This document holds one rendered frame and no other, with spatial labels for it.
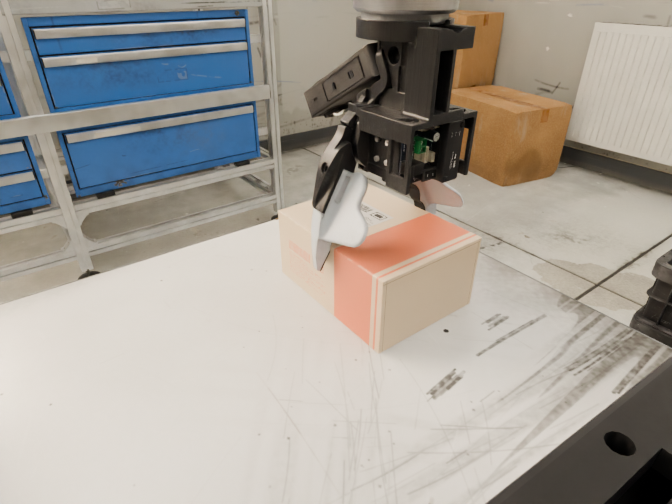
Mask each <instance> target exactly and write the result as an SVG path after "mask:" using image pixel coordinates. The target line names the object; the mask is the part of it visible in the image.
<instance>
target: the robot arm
mask: <svg viewBox="0 0 672 504"><path fill-rule="evenodd" d="M458 7H459V0H353V8H354V9H355V10H356V11H357V12H361V16H357V17H356V37H358V38H361V39H366V40H374V41H377V43H370V44H367V45H366V46H364V47H363V48H362V49H360V50H359V51H358V52H356V53H355V54H354V55H353V56H351V57H350V58H349V59H347V60H346V61H345V62H343V63H342V64H341V65H340V66H338V67H337V68H336V69H334V70H333V71H332V72H330V73H329V74H328V75H327V76H325V77H324V78H322V79H320V80H318V81H317V82H316V83H315V84H314V86H312V87H311V88H310V89H308V90H307V91H306V92H304V95H305V98H306V101H307V104H308V107H309V110H310V113H311V116H312V118H314V117H320V116H324V117H325V118H330V117H334V116H339V115H341V114H343V113H345V112H346V114H345V115H344V116H343V117H342V118H341V120H340V122H341V123H342V124H339V125H338V127H337V131H336V133H335V135H334V137H333V139H332V140H331V141H330V143H329V144H328V146H327V147H326V149H325V151H324V153H323V155H322V157H321V160H320V163H319V166H318V170H317V174H316V181H315V187H314V194H313V200H312V206H313V214H312V223H311V247H312V259H313V266H314V268H315V269H316V270H318V271H321V270H322V268H323V266H324V264H325V262H326V260H327V257H328V255H329V253H330V246H331V244H332V243H336V244H341V245H345V246H349V247H358V246H360V245H361V244H362V243H363V242H364V240H365V239H366V236H367V233H368V224H367V222H366V220H365V218H364V216H363V214H362V212H361V203H362V200H363V198H364V196H365V193H366V191H367V187H368V180H367V177H366V176H365V175H364V174H362V173H359V172H355V173H354V171H355V167H356V164H357V163H358V169H360V170H363V171H365V172H371V173H373V174H375V175H377V176H379V177H381V178H382V181H384V182H386V184H385V186H387V187H389V188H392V189H394V190H396V191H398V192H400V193H402V194H404V195H408V194H409V196H410V197H411V198H412V199H413V200H414V206H416V207H418V208H420V209H422V210H424V211H427V212H430V213H432V214H434V215H435V213H436V204H441V205H447V206H452V207H462V206H463V204H464V201H463V198H462V196H461V194H460V193H459V192H458V191H456V190H455V189H454V188H452V187H451V186H449V185H448V184H447V183H445V182H447V181H450V180H453V179H456V178H457V173H460V174H463V175H468V169H469V163H470V156H471V150H472V144H473V138H474V132H475V125H476V119H477V113H478V111H476V110H472V109H468V108H464V107H460V106H456V105H452V104H450V100H451V92H452V84H453V77H454V69H455V61H456V54H457V50H459V49H468V48H473V43H474V37H475V30H476V26H468V25H458V24H454V21H455V18H452V17H449V14H451V13H454V12H455V11H456V10H458ZM464 128H467V129H469V131H468V137H467V144H466V150H465V157H464V160H463V159H460V152H461V145H462V139H463V132H464Z"/></svg>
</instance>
